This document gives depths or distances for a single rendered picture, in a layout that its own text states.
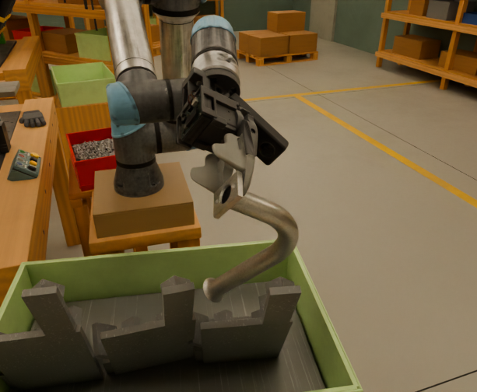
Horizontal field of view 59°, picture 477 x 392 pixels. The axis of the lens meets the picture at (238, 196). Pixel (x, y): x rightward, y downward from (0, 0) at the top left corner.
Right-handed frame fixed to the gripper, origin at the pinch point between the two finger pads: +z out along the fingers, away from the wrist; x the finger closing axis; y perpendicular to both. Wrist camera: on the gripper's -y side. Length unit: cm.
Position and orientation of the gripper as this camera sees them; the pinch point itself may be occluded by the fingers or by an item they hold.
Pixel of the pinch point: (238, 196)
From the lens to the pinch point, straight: 54.2
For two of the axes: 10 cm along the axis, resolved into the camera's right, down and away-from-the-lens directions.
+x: 5.7, -5.2, -6.3
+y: -8.2, -2.9, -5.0
